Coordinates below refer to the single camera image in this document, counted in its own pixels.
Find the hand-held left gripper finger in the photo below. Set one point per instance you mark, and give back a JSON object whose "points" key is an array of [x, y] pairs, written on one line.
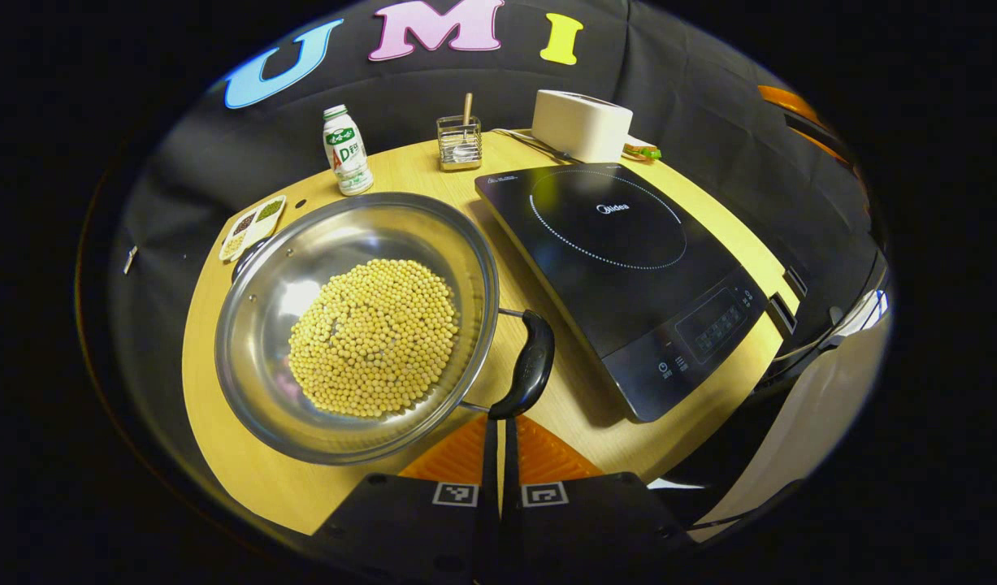
{"points": [[510, 455], [490, 455]]}

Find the white toaster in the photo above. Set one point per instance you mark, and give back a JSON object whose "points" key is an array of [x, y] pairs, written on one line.
{"points": [[579, 126]]}

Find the silver metal clip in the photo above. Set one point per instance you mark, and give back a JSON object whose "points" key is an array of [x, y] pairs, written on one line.
{"points": [[131, 260]]}

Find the sandwich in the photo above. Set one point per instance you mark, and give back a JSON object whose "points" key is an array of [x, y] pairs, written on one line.
{"points": [[643, 151]]}

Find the black induction cooktop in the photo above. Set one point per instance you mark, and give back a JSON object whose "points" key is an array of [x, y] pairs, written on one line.
{"points": [[612, 268]]}

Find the pile of soybeans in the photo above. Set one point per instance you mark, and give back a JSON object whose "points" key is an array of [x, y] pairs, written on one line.
{"points": [[376, 337]]}

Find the white drink bottle green label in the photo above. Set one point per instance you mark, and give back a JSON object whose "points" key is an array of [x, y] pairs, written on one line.
{"points": [[348, 154]]}

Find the white divided bean dish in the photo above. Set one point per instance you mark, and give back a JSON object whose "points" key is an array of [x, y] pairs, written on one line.
{"points": [[250, 227]]}

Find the white fabric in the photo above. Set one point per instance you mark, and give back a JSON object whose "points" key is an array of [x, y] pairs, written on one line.
{"points": [[799, 422]]}

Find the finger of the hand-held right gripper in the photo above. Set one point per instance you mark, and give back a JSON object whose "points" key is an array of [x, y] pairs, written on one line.
{"points": [[786, 101]]}

